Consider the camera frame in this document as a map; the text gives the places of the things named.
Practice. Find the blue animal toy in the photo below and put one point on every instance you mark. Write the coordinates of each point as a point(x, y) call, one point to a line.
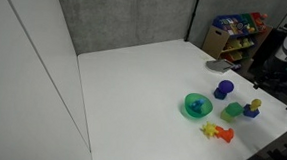
point(199, 102)

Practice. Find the yellow animal toy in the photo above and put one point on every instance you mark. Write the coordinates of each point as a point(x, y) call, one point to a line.
point(256, 104)

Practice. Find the green translucent plastic bowl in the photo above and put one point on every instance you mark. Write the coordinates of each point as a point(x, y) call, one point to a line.
point(203, 110)

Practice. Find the orange animal toy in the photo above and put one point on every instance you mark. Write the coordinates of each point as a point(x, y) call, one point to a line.
point(226, 133)

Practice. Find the small teal toy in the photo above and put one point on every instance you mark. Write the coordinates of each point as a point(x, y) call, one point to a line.
point(195, 110)

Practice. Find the grey metal mounting plate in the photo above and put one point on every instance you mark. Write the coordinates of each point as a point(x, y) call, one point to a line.
point(218, 66)

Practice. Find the dark blue hexagonal block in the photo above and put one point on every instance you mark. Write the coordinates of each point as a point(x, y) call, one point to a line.
point(219, 94)

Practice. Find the wooden toy shelf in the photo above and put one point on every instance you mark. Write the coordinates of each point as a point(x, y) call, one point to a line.
point(214, 41)

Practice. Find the yellow spiky toy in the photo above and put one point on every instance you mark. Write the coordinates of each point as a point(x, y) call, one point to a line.
point(209, 129)

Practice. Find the purple spiky ball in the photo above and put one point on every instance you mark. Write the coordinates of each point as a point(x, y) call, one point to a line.
point(226, 86)

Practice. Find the yellow-green block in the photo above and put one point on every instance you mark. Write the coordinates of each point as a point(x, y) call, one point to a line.
point(226, 116)

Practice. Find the green cube block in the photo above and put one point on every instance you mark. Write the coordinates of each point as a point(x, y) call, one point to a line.
point(235, 108)

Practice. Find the yellow toy bin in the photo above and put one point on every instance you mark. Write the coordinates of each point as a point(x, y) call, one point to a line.
point(239, 44)

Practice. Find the blue toy bin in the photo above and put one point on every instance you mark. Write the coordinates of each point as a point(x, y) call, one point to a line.
point(228, 23)

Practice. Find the blue square block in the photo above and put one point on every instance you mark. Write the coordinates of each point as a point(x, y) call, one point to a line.
point(250, 112)

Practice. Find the green toy bin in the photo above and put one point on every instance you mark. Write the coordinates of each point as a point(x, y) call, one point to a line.
point(248, 20)

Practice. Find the red toy bin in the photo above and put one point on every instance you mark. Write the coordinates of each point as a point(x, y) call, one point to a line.
point(258, 19)

